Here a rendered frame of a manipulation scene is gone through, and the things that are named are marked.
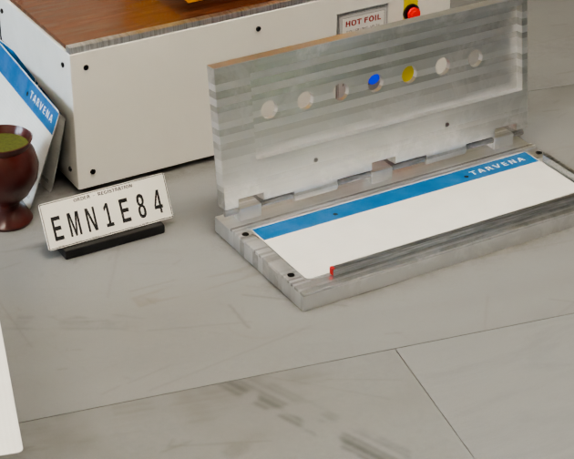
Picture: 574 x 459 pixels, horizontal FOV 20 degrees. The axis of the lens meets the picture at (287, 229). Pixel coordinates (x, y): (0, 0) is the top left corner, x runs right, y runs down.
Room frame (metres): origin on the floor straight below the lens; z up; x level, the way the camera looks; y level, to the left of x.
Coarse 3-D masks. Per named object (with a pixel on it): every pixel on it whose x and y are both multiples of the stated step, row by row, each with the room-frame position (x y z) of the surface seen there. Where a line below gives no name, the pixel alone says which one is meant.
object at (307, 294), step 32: (416, 160) 1.83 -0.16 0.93; (448, 160) 1.86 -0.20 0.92; (480, 160) 1.85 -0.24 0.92; (352, 192) 1.77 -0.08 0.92; (224, 224) 1.70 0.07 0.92; (256, 224) 1.69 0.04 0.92; (512, 224) 1.69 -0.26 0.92; (544, 224) 1.70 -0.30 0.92; (256, 256) 1.63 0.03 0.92; (416, 256) 1.62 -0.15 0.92; (448, 256) 1.63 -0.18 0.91; (288, 288) 1.56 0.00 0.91; (320, 288) 1.55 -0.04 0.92; (352, 288) 1.57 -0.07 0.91
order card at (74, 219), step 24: (96, 192) 1.70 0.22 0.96; (120, 192) 1.71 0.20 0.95; (144, 192) 1.73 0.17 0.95; (168, 192) 1.74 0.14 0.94; (48, 216) 1.67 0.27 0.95; (72, 216) 1.68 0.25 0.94; (96, 216) 1.69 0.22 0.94; (120, 216) 1.70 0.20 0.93; (144, 216) 1.71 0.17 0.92; (168, 216) 1.72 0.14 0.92; (48, 240) 1.65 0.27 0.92; (72, 240) 1.66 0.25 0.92
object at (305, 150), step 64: (512, 0) 1.92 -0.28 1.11; (256, 64) 1.74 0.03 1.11; (320, 64) 1.79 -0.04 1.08; (384, 64) 1.83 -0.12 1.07; (448, 64) 1.88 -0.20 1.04; (512, 64) 1.92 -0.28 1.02; (256, 128) 1.74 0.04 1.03; (320, 128) 1.78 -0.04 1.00; (384, 128) 1.81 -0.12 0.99; (448, 128) 1.85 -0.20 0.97; (256, 192) 1.71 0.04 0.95; (320, 192) 1.76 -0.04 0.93
